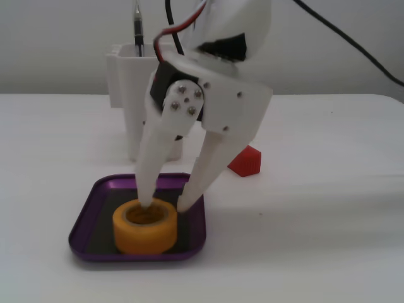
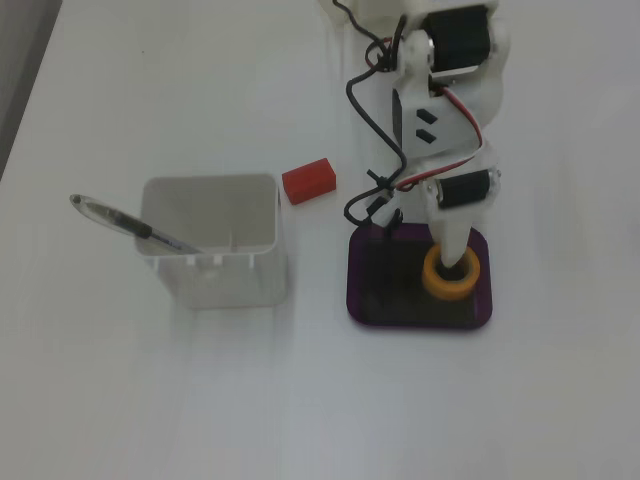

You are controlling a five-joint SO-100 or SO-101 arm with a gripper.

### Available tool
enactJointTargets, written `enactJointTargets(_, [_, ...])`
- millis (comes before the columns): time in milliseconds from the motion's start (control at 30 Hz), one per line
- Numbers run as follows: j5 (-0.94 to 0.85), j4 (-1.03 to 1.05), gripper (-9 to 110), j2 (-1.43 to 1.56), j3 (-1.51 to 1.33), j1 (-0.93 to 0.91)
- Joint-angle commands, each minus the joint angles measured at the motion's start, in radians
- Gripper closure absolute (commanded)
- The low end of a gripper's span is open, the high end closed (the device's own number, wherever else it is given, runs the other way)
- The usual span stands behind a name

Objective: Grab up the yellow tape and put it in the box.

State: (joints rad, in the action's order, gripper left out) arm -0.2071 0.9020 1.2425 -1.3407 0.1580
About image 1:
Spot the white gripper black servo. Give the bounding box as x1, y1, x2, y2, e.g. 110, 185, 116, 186
134, 51, 274, 212

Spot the yellow tape roll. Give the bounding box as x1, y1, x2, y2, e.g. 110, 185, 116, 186
112, 198, 178, 256

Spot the red rectangular block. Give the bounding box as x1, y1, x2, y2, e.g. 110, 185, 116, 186
227, 145, 263, 178

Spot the white plastic pen holder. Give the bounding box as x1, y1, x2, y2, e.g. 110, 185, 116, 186
105, 43, 187, 162

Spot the purple metal tray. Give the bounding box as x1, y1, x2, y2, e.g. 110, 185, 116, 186
68, 172, 208, 263

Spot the black ballpoint pen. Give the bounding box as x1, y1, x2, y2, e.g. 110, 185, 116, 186
133, 0, 146, 58

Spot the red servo wire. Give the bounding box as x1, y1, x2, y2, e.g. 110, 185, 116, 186
153, 0, 210, 64

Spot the thin black servo wire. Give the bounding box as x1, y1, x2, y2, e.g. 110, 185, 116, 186
164, 0, 187, 56

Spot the thick black cable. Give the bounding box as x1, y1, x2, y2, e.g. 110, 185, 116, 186
292, 0, 404, 90

